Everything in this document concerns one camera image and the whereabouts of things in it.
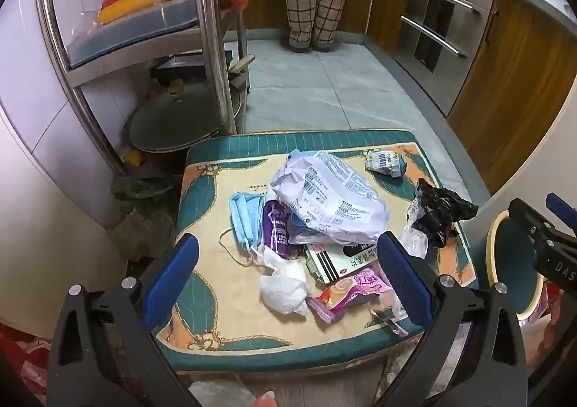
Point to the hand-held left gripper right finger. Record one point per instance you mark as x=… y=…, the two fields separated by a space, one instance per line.
x=403 y=281

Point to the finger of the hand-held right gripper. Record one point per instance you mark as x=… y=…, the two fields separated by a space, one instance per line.
x=563 y=206
x=536 y=226

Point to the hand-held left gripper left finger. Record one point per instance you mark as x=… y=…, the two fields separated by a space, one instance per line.
x=173 y=274

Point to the clear plastic wrapper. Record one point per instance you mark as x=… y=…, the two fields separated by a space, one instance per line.
x=412 y=240

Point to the teal trash can cream rim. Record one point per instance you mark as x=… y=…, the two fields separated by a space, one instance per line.
x=514 y=263

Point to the pink snack wrapper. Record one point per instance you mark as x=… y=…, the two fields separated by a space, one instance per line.
x=347 y=294

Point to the white medicine box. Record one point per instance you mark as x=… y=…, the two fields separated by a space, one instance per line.
x=342 y=263

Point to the black plastic bag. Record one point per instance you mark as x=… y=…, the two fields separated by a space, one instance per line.
x=439 y=208

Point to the blue face mask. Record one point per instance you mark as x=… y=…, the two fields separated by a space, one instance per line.
x=243 y=217

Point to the white printed plastic bag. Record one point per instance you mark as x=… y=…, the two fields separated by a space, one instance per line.
x=333 y=199

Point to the purple plastic bottle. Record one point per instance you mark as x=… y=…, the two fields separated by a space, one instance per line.
x=276 y=231

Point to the white tissue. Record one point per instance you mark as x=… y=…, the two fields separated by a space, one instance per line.
x=284 y=290

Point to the white label paper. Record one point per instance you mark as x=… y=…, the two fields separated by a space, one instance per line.
x=383 y=162

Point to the person's left hand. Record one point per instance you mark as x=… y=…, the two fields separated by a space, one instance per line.
x=266 y=400

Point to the small silver wrapper scrap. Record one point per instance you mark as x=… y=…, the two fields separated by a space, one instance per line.
x=387 y=322

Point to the greenish clear plastic bag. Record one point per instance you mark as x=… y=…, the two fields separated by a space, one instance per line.
x=139 y=226

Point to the teal and beige printed cushion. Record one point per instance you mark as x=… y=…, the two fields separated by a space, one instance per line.
x=225 y=308

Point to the small yellow object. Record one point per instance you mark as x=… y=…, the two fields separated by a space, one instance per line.
x=134 y=158

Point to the round metal pot lid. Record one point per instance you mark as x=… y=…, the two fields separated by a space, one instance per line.
x=180 y=123

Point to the red printed cloth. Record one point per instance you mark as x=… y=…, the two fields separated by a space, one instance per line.
x=18 y=357

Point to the grey plastic storage box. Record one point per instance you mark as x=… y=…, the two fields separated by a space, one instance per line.
x=135 y=33

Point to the stainless steel rack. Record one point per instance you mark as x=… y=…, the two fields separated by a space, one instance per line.
x=209 y=28

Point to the yellow packet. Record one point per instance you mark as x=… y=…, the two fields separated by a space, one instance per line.
x=130 y=6

